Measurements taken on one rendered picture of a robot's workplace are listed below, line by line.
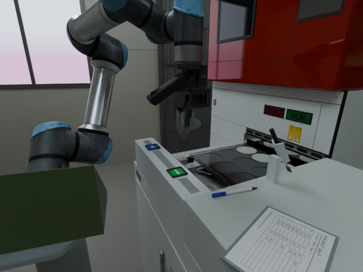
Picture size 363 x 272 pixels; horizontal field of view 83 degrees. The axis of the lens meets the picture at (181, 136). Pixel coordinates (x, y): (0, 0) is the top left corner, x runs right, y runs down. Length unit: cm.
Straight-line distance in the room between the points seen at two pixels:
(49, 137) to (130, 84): 209
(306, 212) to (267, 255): 19
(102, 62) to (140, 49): 193
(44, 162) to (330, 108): 101
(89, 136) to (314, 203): 75
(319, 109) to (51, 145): 98
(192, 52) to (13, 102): 267
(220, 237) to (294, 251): 14
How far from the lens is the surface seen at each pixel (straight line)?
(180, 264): 74
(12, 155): 324
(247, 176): 84
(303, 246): 51
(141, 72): 281
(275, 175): 68
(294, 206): 62
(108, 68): 92
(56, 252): 72
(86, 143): 83
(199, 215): 52
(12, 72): 298
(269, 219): 54
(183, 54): 55
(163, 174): 70
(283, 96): 106
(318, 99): 97
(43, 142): 80
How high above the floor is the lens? 129
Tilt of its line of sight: 18 degrees down
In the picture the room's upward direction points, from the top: straight up
